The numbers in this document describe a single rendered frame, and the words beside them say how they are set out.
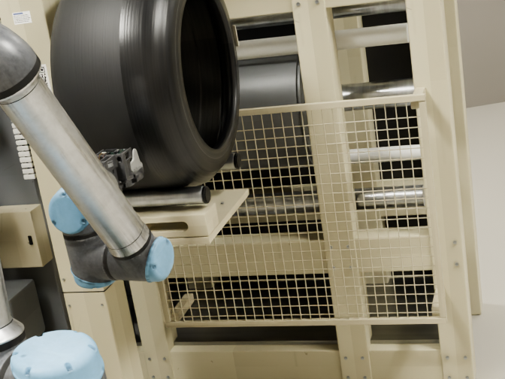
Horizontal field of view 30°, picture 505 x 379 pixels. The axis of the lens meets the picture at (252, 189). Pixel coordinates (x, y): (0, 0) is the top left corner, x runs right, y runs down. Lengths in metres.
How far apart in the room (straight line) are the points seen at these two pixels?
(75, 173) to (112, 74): 0.51
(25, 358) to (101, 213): 0.31
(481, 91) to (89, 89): 4.62
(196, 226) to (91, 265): 0.46
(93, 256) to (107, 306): 0.72
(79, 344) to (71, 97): 0.74
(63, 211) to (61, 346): 0.35
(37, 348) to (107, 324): 1.00
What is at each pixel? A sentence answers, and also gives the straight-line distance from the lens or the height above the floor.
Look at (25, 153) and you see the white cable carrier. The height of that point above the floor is 1.03.
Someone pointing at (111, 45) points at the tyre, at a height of 1.31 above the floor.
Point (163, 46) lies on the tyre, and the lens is 2.17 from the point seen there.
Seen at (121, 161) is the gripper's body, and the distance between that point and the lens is 2.11.
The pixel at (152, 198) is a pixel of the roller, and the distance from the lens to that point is 2.38.
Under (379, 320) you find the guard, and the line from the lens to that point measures 2.90.
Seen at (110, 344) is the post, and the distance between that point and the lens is 2.70.
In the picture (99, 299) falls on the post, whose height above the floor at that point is 0.60.
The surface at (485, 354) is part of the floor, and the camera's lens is 3.33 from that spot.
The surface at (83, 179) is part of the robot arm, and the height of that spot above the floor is 1.15.
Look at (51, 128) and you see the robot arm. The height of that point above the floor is 1.26.
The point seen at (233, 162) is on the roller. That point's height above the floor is 0.90.
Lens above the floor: 1.59
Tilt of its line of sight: 17 degrees down
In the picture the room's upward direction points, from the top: 9 degrees counter-clockwise
